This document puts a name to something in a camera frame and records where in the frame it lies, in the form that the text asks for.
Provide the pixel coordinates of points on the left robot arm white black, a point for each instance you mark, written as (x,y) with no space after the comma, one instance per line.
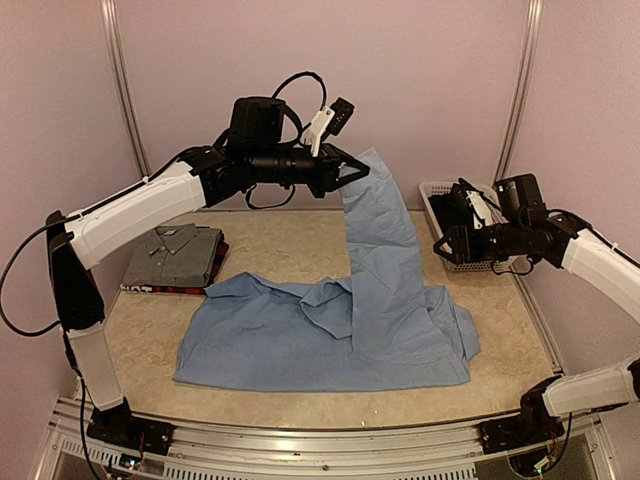
(264,143)

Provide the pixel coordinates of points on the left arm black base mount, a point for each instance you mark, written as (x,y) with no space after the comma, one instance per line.
(139,434)

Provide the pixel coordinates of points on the right aluminium frame post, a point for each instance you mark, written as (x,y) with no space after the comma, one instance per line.
(522,83)

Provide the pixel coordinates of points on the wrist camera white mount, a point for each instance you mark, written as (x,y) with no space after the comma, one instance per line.
(328,121)
(471,204)

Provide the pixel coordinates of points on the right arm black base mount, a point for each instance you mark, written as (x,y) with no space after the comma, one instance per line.
(512,432)

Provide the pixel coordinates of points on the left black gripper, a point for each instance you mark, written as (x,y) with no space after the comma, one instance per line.
(332,158)

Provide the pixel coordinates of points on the grey button shirt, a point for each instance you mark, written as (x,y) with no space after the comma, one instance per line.
(174,256)

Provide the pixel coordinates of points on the light blue long sleeve shirt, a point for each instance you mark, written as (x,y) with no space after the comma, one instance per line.
(381,328)

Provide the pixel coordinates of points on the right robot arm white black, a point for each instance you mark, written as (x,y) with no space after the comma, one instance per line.
(568,242)

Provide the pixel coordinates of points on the aluminium frame post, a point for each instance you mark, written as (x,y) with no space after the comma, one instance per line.
(522,83)
(115,48)

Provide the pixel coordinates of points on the front aluminium rail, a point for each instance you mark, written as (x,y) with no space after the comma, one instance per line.
(207,450)

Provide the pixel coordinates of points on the white plastic laundry basket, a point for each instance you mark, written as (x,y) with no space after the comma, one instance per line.
(426,189)

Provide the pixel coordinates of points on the black shirt in basket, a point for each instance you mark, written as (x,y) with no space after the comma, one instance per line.
(446,212)

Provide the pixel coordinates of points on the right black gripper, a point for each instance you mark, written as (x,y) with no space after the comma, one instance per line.
(466,249)

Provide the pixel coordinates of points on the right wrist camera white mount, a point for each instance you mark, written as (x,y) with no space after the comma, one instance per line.
(471,204)

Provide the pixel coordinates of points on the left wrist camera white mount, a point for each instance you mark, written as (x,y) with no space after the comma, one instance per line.
(328,121)

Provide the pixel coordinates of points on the red black plaid shirt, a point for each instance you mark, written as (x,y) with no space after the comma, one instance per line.
(218,261)

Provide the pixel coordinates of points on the left aluminium frame post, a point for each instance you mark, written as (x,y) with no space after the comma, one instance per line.
(115,48)

